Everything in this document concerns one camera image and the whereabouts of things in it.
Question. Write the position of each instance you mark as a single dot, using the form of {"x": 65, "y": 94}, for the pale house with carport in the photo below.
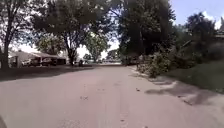
{"x": 33, "y": 56}

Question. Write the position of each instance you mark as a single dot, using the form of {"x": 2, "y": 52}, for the pale car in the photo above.
{"x": 26, "y": 62}

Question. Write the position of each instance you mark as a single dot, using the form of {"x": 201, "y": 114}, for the tall dark tree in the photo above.
{"x": 200, "y": 26}

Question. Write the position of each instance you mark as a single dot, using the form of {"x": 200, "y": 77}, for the large broad tree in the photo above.
{"x": 71, "y": 55}

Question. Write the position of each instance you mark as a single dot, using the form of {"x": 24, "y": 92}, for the row of bushes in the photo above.
{"x": 156, "y": 64}

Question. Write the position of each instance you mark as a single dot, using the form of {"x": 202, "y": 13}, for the grass lawn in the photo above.
{"x": 204, "y": 76}

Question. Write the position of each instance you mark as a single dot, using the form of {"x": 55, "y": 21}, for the grey asphalt road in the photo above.
{"x": 106, "y": 100}

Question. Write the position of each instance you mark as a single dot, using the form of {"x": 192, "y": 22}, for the small light green tree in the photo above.
{"x": 96, "y": 45}

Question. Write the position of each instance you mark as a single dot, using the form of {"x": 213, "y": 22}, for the big dark tree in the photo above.
{"x": 143, "y": 26}

